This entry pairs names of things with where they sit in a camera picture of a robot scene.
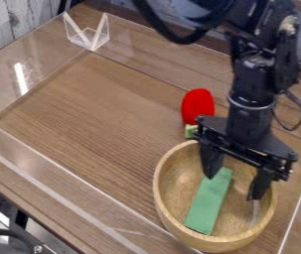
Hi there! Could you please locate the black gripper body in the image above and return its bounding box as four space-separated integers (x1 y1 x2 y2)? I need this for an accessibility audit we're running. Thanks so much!
194 94 298 182

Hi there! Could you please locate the clear acrylic tray wall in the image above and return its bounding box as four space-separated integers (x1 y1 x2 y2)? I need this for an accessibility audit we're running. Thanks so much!
0 128 200 254

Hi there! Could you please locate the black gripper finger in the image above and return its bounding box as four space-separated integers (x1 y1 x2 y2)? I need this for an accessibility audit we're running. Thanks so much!
246 167 273 200
200 143 225 180

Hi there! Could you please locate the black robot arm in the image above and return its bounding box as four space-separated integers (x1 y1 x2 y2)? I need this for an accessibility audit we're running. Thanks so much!
131 0 300 200

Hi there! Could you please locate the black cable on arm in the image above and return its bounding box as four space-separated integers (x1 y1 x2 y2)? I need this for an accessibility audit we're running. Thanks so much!
270 90 301 132

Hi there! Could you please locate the red plush strawberry toy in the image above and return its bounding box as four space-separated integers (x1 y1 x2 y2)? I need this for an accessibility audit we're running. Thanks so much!
180 88 215 139

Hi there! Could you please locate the brown wooden bowl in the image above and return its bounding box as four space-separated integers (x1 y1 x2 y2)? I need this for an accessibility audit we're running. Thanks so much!
152 141 277 253

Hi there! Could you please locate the black table frame bracket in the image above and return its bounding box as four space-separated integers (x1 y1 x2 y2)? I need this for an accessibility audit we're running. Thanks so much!
0 213 59 254

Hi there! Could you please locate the green rectangular block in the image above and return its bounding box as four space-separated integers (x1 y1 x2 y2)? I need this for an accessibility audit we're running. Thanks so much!
184 168 233 235

